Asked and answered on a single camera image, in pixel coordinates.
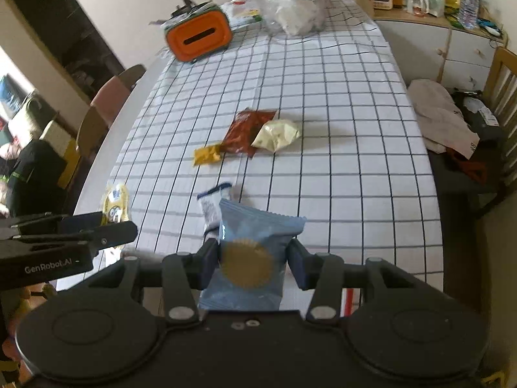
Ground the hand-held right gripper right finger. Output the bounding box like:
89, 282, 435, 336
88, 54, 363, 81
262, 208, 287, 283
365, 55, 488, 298
288, 238, 429, 324

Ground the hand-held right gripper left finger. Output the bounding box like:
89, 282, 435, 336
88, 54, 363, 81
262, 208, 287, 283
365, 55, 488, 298
87, 238, 221, 325

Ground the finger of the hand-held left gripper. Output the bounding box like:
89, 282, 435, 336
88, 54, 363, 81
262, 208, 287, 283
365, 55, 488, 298
0, 212, 104, 240
0, 221, 138, 253

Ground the yellow cartoon snack packet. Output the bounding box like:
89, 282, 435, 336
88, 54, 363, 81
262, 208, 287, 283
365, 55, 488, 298
100, 183, 131, 227

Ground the light blue snack packet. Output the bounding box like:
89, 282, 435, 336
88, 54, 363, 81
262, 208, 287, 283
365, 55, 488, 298
197, 199, 307, 312

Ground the white blue small packet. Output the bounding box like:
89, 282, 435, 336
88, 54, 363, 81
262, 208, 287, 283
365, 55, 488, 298
196, 183, 233, 236

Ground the black cloth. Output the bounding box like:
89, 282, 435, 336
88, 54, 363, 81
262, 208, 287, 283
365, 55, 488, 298
7, 139, 68, 218

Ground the red white packet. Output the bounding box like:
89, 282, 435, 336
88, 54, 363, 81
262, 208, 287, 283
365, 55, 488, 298
341, 288, 358, 317

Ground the yellow white chair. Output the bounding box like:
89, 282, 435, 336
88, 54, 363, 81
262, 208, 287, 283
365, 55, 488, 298
40, 119, 80, 189

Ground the checkered tablecloth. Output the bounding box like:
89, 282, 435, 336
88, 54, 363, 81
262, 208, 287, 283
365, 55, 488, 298
108, 0, 439, 276

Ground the mustard yellow packet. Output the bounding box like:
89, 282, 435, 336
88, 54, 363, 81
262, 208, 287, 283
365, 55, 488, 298
193, 144, 223, 167

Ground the pink cloth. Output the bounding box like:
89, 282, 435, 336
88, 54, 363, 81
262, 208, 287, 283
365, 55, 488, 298
90, 77, 131, 127

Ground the cream snack packet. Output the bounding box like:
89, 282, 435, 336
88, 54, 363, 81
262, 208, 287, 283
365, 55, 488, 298
251, 119, 303, 153

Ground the red-brown snack packet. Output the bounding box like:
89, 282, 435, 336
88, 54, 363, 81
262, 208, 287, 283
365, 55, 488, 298
221, 109, 278, 158

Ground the red cloth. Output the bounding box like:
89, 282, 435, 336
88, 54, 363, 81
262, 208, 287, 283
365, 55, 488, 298
446, 147, 488, 183

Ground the beige cloth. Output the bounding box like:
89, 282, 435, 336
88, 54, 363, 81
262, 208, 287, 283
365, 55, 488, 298
406, 78, 481, 161

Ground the orange tissue box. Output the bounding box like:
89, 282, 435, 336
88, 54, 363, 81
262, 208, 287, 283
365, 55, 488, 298
163, 3, 233, 64

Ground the black bag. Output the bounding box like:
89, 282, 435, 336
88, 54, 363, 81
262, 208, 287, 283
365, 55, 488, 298
451, 88, 506, 143

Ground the white green packet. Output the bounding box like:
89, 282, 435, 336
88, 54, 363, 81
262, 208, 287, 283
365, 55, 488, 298
224, 0, 263, 27

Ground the clear plastic bag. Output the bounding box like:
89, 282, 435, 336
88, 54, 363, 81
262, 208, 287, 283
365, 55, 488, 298
228, 0, 330, 37

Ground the white cabinet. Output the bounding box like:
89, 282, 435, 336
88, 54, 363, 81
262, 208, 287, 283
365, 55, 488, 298
372, 15, 508, 94

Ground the wooden slatted chair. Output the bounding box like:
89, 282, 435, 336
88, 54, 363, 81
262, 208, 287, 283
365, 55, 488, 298
428, 46, 517, 220

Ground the clear water bottle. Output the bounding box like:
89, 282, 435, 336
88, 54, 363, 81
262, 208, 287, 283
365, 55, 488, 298
458, 0, 480, 30

